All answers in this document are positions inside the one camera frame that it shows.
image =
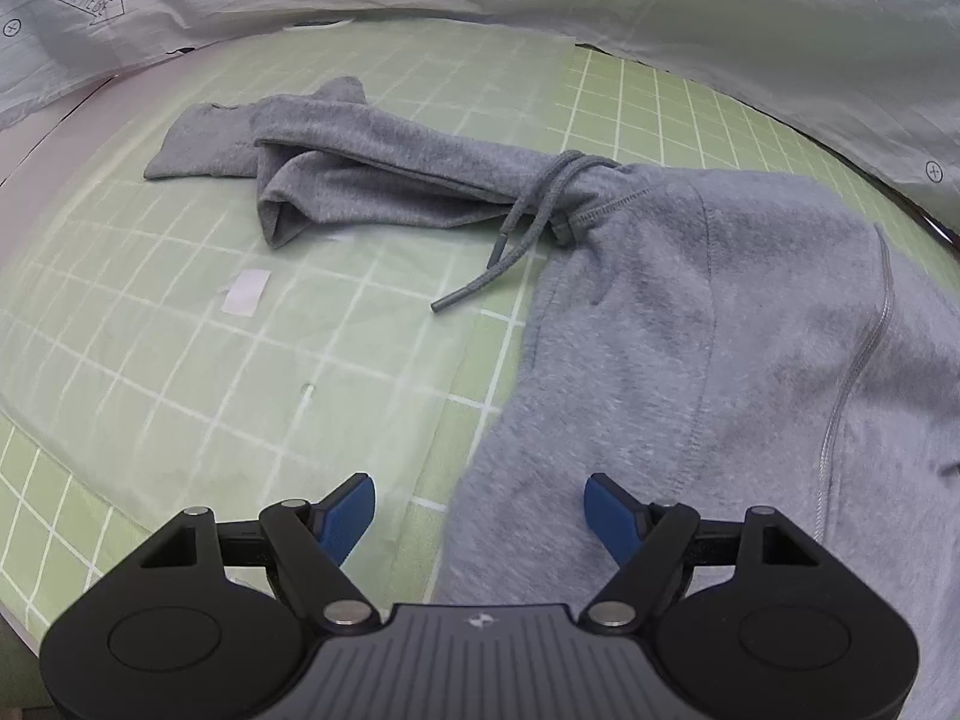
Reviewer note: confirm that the green grid cutting mat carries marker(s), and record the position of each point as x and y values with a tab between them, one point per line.
127	393

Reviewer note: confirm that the grey hooded sweatshirt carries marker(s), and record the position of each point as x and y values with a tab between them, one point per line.
724	338

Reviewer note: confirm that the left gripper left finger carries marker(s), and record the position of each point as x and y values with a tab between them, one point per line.
307	543

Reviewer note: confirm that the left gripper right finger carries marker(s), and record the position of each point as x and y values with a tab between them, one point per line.
649	542

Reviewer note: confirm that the white paper label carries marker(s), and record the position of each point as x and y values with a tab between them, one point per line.
242	296

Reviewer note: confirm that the white carrot print storage bag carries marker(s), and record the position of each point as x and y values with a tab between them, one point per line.
877	80

